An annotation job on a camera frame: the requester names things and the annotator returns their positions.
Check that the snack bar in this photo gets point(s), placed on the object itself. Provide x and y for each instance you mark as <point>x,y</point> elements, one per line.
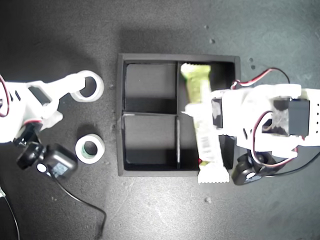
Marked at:
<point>196,85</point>

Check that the white tape roll green core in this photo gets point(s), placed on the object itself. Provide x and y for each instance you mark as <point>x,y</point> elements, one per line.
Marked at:
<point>78,150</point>

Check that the black tray with wells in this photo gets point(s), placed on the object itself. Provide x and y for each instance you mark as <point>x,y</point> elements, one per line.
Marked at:
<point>150,85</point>

